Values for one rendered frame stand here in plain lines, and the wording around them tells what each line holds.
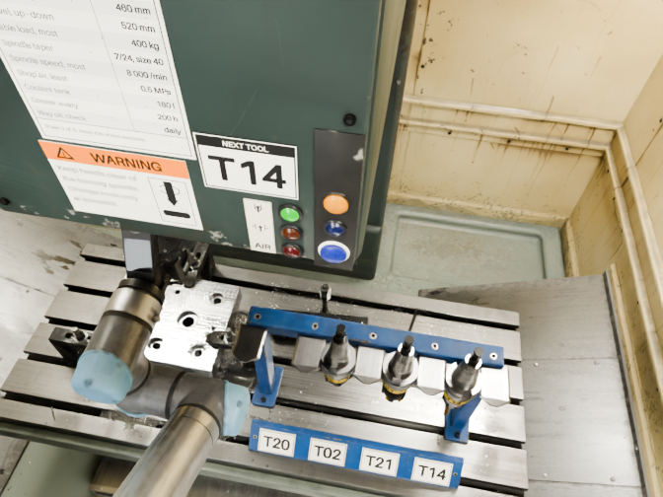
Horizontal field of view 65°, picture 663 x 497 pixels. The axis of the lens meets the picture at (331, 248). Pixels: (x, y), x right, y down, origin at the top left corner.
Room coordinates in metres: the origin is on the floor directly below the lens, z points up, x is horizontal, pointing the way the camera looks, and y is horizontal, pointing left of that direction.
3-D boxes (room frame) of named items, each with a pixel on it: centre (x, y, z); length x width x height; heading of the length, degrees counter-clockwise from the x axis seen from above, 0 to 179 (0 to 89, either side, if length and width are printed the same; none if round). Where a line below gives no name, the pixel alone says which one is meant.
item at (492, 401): (0.38, -0.29, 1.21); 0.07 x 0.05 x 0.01; 172
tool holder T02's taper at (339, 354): (0.42, -0.02, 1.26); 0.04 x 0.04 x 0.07
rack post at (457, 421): (0.43, -0.30, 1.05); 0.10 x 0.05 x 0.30; 172
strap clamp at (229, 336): (0.56, 0.21, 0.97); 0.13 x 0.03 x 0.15; 82
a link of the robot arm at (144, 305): (0.40, 0.29, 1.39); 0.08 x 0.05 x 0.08; 82
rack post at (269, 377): (0.49, 0.13, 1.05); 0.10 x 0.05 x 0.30; 172
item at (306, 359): (0.43, 0.03, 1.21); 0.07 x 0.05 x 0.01; 172
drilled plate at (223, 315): (0.62, 0.38, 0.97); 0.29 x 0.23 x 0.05; 82
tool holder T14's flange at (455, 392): (0.39, -0.24, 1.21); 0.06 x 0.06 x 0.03
